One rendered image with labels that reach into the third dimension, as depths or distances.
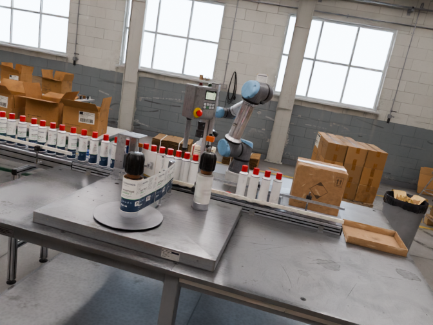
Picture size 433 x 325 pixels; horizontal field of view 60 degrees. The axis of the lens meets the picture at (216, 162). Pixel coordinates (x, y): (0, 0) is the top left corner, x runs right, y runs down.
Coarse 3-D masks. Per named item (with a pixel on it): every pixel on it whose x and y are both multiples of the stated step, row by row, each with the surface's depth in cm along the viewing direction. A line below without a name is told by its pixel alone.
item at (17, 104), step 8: (8, 80) 385; (16, 80) 385; (0, 88) 347; (8, 88) 380; (16, 88) 381; (0, 96) 354; (8, 96) 353; (16, 96) 358; (0, 104) 356; (8, 104) 355; (16, 104) 359; (24, 104) 373; (8, 112) 357; (16, 112) 364; (24, 112) 378
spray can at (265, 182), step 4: (268, 172) 208; (264, 176) 210; (268, 176) 209; (264, 180) 209; (268, 180) 209; (264, 184) 209; (268, 184) 209; (260, 188) 211; (264, 188) 210; (268, 188) 210; (260, 192) 211; (264, 192) 210; (260, 196) 211; (264, 196) 211; (264, 200) 212; (260, 204) 212
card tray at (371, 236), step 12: (348, 228) 215; (360, 228) 218; (372, 228) 216; (384, 228) 215; (348, 240) 195; (360, 240) 193; (372, 240) 204; (384, 240) 207; (396, 240) 208; (396, 252) 190
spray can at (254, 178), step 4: (256, 168) 210; (256, 172) 210; (252, 176) 210; (256, 176) 210; (252, 180) 211; (256, 180) 210; (252, 184) 211; (256, 184) 211; (248, 188) 213; (252, 188) 211; (256, 188) 212; (248, 192) 213; (252, 192) 212; (248, 196) 213; (252, 196) 212
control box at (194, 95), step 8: (192, 88) 211; (200, 88) 211; (208, 88) 214; (216, 88) 220; (184, 96) 217; (192, 96) 212; (200, 96) 212; (216, 96) 221; (184, 104) 217; (192, 104) 212; (200, 104) 214; (184, 112) 217; (192, 112) 213; (208, 112) 220
